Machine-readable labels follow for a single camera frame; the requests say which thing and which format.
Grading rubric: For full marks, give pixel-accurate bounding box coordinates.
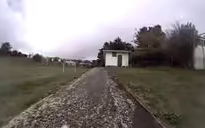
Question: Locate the grass verge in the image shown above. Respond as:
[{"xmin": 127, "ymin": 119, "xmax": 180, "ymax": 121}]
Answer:
[{"xmin": 106, "ymin": 65, "xmax": 205, "ymax": 128}]

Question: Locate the small white hut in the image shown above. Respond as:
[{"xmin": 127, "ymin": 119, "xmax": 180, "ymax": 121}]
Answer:
[{"xmin": 102, "ymin": 49, "xmax": 132, "ymax": 68}]

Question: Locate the grass field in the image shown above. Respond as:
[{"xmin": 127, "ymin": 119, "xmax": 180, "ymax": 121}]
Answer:
[{"xmin": 0, "ymin": 55, "xmax": 90, "ymax": 128}]

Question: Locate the clump of dark trees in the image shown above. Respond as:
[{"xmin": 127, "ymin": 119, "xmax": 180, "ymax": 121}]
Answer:
[{"xmin": 96, "ymin": 21, "xmax": 200, "ymax": 69}]

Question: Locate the row of trees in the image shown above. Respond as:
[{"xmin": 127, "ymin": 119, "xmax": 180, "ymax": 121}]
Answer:
[{"xmin": 0, "ymin": 41, "xmax": 99, "ymax": 68}]

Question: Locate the grey gravel asphalt path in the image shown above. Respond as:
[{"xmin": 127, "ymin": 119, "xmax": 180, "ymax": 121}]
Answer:
[{"xmin": 1, "ymin": 66, "xmax": 169, "ymax": 128}]

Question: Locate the white building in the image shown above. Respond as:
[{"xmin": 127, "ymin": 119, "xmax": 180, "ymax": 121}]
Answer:
[{"xmin": 193, "ymin": 35, "xmax": 205, "ymax": 71}]

